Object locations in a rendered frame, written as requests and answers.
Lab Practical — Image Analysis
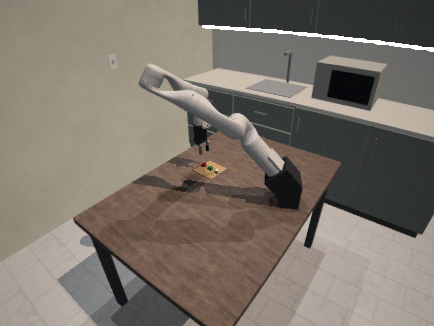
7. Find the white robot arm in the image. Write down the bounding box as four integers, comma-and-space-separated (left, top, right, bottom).
139, 64, 284, 177

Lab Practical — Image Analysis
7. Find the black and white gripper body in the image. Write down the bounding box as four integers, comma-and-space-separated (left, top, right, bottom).
193, 116, 212, 145

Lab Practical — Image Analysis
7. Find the tan square mat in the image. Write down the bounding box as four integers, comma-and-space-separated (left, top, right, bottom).
194, 161, 227, 179

